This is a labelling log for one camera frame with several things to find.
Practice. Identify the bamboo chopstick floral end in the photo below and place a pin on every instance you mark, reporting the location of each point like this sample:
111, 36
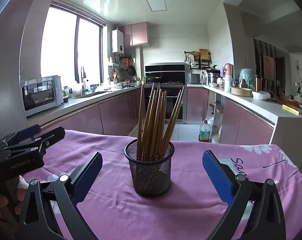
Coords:
156, 123

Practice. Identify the person's left hand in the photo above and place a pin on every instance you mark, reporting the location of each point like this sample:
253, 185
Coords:
20, 191

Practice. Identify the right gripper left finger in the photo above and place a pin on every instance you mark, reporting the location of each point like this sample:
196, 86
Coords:
67, 191

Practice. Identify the white microwave oven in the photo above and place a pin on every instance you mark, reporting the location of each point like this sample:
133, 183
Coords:
41, 94

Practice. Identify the light bamboo chopstick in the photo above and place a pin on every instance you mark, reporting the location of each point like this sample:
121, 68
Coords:
174, 119

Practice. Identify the black mesh utensil cup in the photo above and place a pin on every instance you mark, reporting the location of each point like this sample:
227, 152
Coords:
150, 179

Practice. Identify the cooking oil bottle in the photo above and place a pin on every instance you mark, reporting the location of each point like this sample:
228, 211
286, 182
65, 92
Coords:
204, 132

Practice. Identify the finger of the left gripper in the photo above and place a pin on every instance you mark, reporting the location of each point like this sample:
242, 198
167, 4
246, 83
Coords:
28, 154
17, 137

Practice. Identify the bamboo chopstick in cup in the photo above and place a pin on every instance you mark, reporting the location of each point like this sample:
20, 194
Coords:
149, 131
147, 121

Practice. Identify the black wall spice rack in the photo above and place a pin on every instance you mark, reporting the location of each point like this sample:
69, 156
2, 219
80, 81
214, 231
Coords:
200, 59

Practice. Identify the pink floral tablecloth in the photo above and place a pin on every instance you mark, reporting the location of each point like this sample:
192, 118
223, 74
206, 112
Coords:
170, 200

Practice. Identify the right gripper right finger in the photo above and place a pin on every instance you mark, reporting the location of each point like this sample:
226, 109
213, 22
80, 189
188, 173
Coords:
266, 220

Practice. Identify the white water heater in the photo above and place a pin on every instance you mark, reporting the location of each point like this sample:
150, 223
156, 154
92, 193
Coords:
117, 42

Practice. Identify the pink upper wall cabinet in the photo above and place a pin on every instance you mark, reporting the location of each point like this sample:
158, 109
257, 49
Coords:
135, 34

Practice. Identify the black range hood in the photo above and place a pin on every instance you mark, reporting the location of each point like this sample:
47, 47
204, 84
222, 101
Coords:
166, 73

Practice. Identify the round bamboo steamer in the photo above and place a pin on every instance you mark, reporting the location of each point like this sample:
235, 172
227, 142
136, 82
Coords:
244, 92

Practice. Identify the dark brown wooden chopstick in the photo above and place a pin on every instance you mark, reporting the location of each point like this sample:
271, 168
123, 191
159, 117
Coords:
140, 122

